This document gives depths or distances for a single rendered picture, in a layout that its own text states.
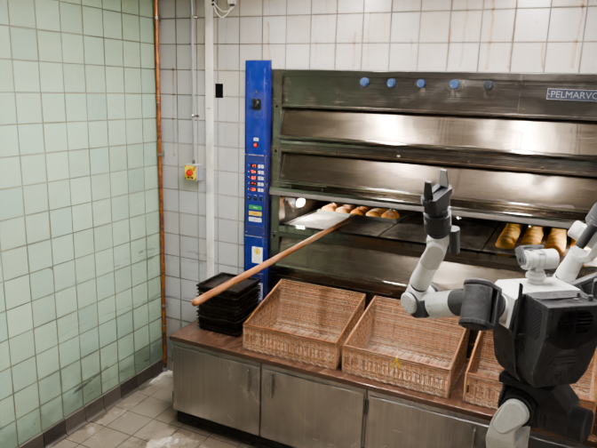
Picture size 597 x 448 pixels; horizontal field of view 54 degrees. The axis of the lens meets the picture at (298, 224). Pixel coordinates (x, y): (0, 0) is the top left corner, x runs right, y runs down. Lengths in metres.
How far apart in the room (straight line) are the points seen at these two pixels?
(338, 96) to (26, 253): 1.86
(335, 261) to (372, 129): 0.80
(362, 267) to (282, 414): 0.93
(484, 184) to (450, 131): 0.32
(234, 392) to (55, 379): 1.01
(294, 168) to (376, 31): 0.89
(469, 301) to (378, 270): 1.51
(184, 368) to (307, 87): 1.77
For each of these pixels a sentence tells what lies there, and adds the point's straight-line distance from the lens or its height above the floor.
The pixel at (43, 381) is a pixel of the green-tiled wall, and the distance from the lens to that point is 3.61.
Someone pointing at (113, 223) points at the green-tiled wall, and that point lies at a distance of 3.73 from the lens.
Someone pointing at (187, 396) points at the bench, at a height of 0.21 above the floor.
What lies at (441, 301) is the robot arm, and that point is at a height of 1.32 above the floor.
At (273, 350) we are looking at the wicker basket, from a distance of 3.24.
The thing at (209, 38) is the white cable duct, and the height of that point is 2.27.
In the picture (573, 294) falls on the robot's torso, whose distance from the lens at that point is 2.03.
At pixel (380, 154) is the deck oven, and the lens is 3.27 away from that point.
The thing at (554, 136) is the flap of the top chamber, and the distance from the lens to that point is 3.11.
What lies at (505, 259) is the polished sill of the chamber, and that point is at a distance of 3.21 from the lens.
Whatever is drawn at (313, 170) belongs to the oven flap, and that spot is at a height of 1.54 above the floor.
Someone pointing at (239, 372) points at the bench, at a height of 0.46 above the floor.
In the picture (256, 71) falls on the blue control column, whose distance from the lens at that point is 3.53.
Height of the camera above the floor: 2.00
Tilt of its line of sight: 13 degrees down
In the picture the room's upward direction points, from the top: 2 degrees clockwise
